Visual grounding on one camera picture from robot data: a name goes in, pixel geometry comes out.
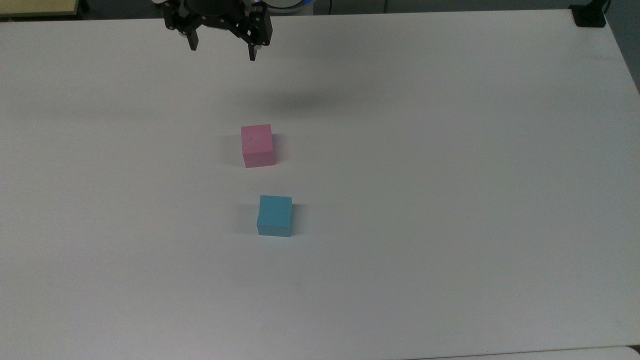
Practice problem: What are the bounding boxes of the pink cube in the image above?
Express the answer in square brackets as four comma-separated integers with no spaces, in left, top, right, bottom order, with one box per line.
[240,124,277,169]

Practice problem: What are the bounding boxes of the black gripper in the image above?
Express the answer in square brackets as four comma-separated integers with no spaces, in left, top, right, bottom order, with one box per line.
[162,0,274,62]

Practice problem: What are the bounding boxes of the yellow side table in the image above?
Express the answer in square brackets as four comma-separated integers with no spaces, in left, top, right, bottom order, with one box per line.
[0,0,82,21]

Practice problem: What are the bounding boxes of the black table clamp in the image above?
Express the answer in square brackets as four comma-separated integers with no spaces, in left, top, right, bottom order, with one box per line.
[569,0,612,28]

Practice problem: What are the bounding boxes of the blue cube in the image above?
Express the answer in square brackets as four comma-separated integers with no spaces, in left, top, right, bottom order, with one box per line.
[256,194,294,238]

